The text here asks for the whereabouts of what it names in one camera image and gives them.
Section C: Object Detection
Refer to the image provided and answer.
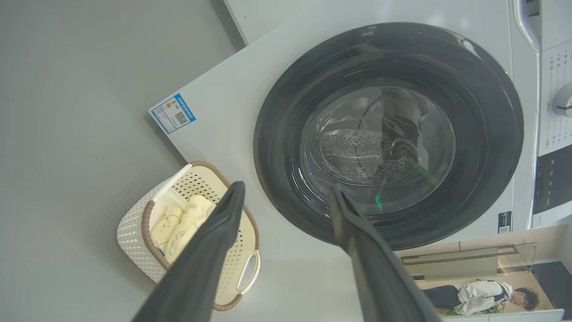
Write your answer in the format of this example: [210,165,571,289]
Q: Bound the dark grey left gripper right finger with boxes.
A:
[328,185,443,322]

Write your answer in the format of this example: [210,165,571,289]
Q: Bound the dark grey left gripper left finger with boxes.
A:
[131,181,246,322]

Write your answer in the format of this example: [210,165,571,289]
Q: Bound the cream garment with blue cuffs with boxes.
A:
[151,206,185,258]

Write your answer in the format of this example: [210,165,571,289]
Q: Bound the plain cream garment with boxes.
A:
[168,195,217,264]

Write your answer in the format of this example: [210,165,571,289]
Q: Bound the washing machine glass door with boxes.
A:
[253,22,524,251]

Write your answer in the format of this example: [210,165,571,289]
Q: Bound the stainless steel washing machine drum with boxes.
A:
[320,129,421,186]

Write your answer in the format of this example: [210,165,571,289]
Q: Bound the white front-load washing machine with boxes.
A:
[149,0,572,265]

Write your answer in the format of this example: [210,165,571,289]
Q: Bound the silver control dial knob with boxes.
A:
[553,83,572,118]

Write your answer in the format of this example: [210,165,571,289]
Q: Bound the cream perforated laundry basket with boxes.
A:
[117,161,261,312]

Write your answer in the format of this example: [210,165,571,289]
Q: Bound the person in white jacket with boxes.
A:
[422,281,541,316]

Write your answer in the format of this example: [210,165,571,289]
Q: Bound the blue energy label sticker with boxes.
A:
[149,93,196,135]

